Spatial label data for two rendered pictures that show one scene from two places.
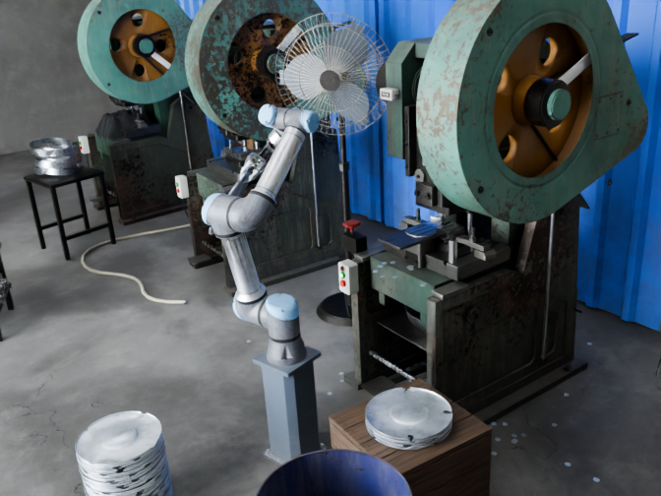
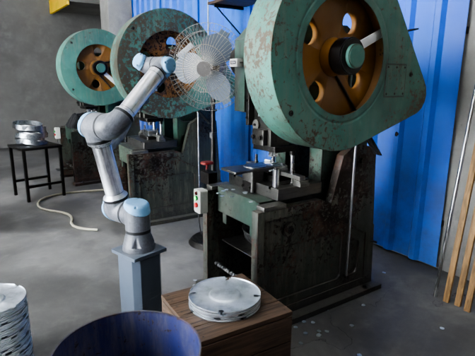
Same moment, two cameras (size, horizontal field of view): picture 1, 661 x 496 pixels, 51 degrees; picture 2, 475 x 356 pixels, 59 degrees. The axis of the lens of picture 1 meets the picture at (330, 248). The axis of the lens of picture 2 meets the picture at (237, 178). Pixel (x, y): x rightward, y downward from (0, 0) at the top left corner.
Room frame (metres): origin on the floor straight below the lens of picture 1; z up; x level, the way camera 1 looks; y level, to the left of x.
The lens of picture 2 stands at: (0.38, -0.28, 1.24)
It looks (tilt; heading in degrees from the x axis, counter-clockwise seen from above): 13 degrees down; 0
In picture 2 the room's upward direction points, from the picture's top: straight up
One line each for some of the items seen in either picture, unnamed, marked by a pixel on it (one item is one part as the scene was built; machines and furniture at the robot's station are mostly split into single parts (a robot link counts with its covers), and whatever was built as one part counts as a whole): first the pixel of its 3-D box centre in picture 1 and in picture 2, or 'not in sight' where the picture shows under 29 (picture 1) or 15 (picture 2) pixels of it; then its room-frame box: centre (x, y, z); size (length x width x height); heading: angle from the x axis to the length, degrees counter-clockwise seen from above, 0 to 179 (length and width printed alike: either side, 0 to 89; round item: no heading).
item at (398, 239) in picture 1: (412, 249); (247, 179); (2.56, -0.33, 0.72); 0.25 x 0.14 x 0.14; 124
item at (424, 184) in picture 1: (437, 164); (268, 116); (2.63, -0.44, 1.04); 0.17 x 0.15 x 0.30; 124
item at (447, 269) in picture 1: (444, 247); (273, 182); (2.65, -0.47, 0.68); 0.45 x 0.30 x 0.06; 34
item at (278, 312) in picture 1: (281, 315); (136, 214); (2.25, 0.19, 0.62); 0.13 x 0.12 x 0.14; 52
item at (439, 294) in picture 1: (514, 307); (324, 229); (2.51, -0.74, 0.45); 0.92 x 0.12 x 0.90; 124
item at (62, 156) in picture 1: (66, 193); (34, 158); (4.73, 1.85, 0.40); 0.45 x 0.40 x 0.79; 46
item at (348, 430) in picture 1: (409, 464); (224, 340); (1.93, -0.23, 0.18); 0.40 x 0.38 x 0.35; 121
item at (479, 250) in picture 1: (474, 240); (293, 173); (2.51, -0.57, 0.76); 0.17 x 0.06 x 0.10; 34
